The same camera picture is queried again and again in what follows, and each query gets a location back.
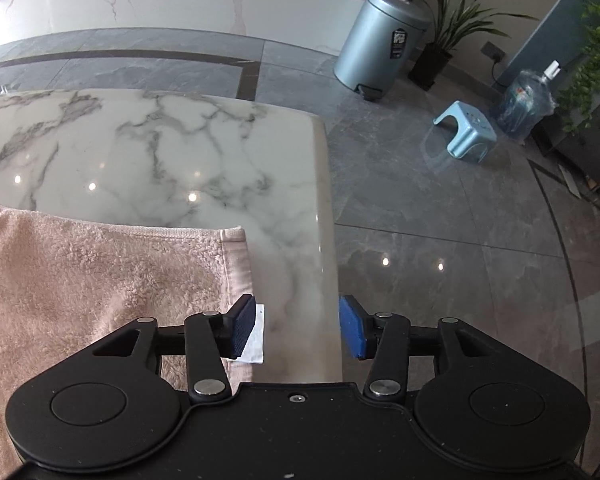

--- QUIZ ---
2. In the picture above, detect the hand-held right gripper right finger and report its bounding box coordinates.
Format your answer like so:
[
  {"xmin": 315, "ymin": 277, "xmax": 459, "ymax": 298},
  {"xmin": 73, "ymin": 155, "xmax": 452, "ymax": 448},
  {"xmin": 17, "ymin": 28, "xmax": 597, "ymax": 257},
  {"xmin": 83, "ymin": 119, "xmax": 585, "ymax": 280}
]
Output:
[{"xmin": 339, "ymin": 295, "xmax": 513, "ymax": 402}]

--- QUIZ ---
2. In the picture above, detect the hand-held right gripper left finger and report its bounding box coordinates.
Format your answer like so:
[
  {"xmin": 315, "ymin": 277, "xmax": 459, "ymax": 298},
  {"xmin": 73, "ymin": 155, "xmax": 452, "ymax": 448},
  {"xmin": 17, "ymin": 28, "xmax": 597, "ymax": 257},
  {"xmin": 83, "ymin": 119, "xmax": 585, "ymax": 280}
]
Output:
[{"xmin": 87, "ymin": 294, "xmax": 257, "ymax": 407}]

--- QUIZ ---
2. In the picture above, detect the pink fluffy towel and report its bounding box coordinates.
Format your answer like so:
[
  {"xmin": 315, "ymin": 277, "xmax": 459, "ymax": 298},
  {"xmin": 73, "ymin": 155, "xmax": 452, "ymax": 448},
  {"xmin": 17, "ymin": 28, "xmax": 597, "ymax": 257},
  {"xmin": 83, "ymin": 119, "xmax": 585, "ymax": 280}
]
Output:
[{"xmin": 0, "ymin": 200, "xmax": 266, "ymax": 478}]

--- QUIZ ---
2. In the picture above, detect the light blue plastic stool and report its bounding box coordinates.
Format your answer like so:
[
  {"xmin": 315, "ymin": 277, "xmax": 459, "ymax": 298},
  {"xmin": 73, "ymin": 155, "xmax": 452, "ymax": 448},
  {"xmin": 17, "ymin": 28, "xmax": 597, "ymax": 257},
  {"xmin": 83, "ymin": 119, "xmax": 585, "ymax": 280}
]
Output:
[{"xmin": 432, "ymin": 100, "xmax": 499, "ymax": 164}]

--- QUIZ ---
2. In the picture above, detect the blue water jug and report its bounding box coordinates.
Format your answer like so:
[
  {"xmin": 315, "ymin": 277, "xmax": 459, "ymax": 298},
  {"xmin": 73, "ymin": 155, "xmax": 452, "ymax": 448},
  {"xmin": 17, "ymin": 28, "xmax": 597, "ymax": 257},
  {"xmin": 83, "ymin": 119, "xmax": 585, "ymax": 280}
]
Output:
[{"xmin": 495, "ymin": 60, "xmax": 564, "ymax": 140}]

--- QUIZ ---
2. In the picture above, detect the grey pedal trash can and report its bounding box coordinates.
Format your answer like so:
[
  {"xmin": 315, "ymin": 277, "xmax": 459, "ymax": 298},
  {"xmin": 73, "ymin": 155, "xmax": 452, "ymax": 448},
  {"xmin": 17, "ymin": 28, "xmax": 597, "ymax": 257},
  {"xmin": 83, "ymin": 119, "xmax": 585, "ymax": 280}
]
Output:
[{"xmin": 333, "ymin": 0, "xmax": 434, "ymax": 102}]

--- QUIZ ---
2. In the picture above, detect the long-leaf potted plant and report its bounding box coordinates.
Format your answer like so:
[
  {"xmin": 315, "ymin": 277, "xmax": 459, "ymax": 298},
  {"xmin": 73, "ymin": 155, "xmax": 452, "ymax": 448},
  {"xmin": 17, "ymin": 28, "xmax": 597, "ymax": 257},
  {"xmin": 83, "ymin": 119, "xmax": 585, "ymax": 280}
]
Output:
[{"xmin": 408, "ymin": 0, "xmax": 542, "ymax": 92}]

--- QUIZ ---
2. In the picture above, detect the white marble TV console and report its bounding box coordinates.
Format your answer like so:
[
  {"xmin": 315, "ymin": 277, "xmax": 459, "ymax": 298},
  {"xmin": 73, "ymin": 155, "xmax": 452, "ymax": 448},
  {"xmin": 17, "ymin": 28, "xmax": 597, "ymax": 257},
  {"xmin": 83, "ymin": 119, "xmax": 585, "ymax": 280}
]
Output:
[{"xmin": 0, "ymin": 0, "xmax": 367, "ymax": 57}]

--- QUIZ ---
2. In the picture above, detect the leafy green plant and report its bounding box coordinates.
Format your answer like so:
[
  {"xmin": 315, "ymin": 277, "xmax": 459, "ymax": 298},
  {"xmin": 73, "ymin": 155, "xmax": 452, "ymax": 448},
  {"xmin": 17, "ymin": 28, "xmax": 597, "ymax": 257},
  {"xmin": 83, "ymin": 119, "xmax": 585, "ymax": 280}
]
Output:
[{"xmin": 557, "ymin": 0, "xmax": 600, "ymax": 137}]

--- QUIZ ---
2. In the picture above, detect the dark wall socket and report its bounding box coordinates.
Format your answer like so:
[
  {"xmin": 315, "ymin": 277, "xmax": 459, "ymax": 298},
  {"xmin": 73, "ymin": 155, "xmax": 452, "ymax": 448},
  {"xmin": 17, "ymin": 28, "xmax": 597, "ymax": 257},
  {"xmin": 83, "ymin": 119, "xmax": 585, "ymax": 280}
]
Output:
[{"xmin": 481, "ymin": 41, "xmax": 507, "ymax": 64}]

